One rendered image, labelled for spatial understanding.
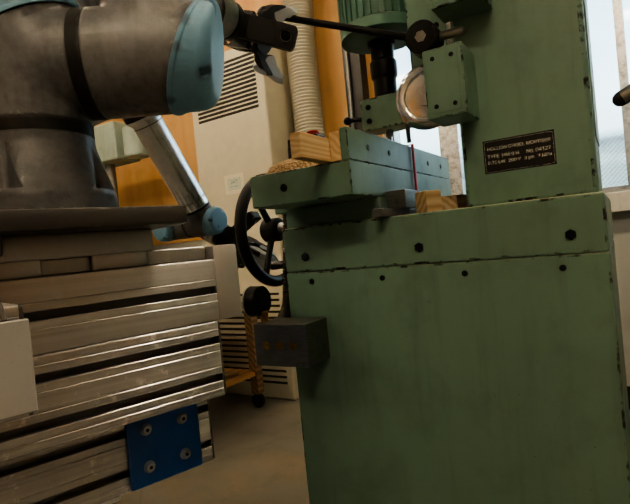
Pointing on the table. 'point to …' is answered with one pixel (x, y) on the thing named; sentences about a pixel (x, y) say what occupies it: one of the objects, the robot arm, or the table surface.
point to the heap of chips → (289, 165)
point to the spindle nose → (383, 66)
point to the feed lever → (419, 38)
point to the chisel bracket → (381, 115)
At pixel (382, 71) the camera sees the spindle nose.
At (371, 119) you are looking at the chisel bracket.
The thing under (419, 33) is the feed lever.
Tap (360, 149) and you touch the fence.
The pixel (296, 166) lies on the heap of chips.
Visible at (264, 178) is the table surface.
